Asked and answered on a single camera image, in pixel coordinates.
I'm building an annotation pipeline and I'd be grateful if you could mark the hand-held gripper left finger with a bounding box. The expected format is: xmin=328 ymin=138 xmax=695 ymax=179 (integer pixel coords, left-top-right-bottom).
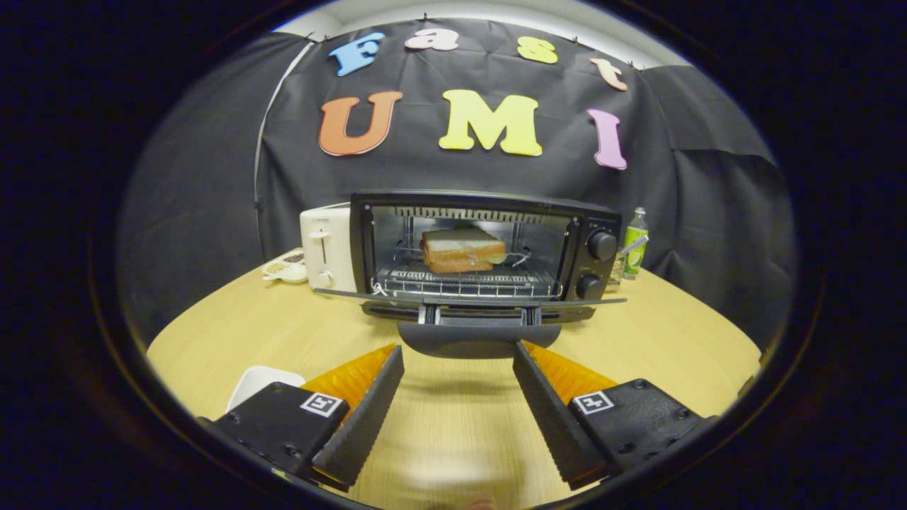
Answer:
xmin=213 ymin=344 xmax=405 ymax=492

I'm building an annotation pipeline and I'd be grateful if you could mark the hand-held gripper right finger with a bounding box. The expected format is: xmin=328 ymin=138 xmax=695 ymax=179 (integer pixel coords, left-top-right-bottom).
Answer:
xmin=512 ymin=340 xmax=718 ymax=491

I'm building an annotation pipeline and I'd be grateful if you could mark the black toaster oven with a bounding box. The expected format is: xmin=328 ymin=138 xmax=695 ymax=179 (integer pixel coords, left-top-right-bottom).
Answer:
xmin=315 ymin=190 xmax=628 ymax=360

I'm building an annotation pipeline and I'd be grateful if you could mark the toasted bread lettuce sandwich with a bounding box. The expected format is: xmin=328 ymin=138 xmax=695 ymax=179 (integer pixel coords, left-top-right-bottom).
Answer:
xmin=419 ymin=227 xmax=508 ymax=274

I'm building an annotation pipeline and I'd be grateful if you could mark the white slot toaster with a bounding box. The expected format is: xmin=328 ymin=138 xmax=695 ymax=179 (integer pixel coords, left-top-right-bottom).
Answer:
xmin=300 ymin=203 xmax=357 ymax=292

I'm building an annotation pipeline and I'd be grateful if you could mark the white ribbed tray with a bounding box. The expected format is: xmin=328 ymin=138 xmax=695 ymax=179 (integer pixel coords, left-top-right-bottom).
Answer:
xmin=227 ymin=366 xmax=307 ymax=413

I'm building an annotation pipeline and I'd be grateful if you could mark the white divided snack dish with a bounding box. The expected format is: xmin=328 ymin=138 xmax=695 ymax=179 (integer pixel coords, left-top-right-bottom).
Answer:
xmin=261 ymin=248 xmax=309 ymax=284

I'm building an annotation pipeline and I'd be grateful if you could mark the green drink bottle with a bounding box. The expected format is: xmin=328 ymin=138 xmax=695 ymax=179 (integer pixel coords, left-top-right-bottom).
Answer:
xmin=622 ymin=207 xmax=650 ymax=280

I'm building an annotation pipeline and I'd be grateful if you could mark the black backdrop cloth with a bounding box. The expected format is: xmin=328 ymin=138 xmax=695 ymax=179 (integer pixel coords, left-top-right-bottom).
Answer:
xmin=117 ymin=18 xmax=798 ymax=351

